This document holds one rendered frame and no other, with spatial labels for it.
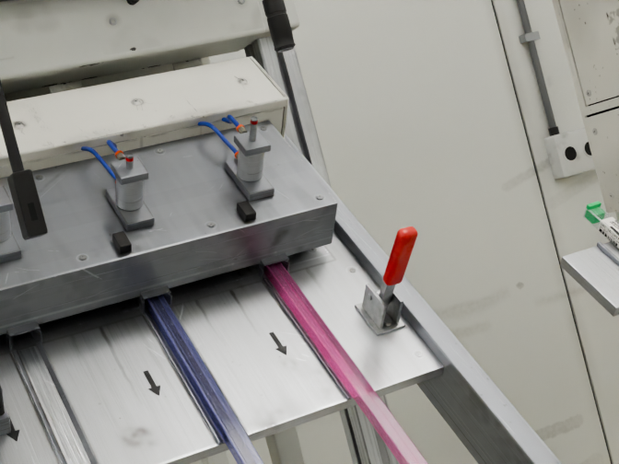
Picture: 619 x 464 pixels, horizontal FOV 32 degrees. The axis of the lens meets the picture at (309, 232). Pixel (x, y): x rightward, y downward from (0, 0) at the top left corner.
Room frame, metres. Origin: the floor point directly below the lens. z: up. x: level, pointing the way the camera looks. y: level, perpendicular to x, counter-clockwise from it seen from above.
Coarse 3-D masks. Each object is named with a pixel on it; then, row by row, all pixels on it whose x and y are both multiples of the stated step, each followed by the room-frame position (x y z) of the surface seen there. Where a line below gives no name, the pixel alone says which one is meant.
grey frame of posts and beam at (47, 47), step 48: (48, 0) 0.99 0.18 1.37; (96, 0) 1.01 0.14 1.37; (144, 0) 1.03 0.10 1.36; (192, 0) 1.05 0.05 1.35; (240, 0) 1.07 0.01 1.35; (288, 0) 1.10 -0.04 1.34; (0, 48) 0.97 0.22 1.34; (48, 48) 0.99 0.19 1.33; (96, 48) 1.01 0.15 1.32; (144, 48) 1.03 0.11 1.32; (192, 48) 1.06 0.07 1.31; (240, 48) 1.13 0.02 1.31; (288, 96) 1.13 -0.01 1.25
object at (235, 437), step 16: (160, 304) 0.89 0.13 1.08; (160, 320) 0.88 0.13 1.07; (176, 320) 0.88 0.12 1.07; (176, 336) 0.87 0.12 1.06; (176, 352) 0.86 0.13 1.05; (192, 352) 0.86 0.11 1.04; (192, 368) 0.84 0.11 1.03; (192, 384) 0.84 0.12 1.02; (208, 384) 0.83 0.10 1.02; (208, 400) 0.82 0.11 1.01; (224, 400) 0.82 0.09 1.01; (224, 416) 0.81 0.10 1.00; (224, 432) 0.80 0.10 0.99; (240, 432) 0.80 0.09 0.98; (240, 448) 0.79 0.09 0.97
